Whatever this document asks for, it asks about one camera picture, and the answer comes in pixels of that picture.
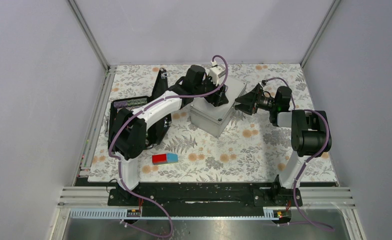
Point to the black case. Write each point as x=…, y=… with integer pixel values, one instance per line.
x=138, y=123

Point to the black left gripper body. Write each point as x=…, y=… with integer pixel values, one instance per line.
x=209, y=86

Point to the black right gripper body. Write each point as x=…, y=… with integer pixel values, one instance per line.
x=264, y=103

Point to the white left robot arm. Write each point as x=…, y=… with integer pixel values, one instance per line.
x=179, y=95

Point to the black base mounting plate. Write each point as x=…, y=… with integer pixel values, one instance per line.
x=205, y=199

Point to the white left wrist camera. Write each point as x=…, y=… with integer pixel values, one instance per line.
x=216, y=71

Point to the red blue box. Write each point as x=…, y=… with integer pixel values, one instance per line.
x=165, y=158

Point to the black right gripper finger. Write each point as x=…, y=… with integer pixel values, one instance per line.
x=251, y=97
x=246, y=108

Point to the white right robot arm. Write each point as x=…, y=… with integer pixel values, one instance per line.
x=310, y=135

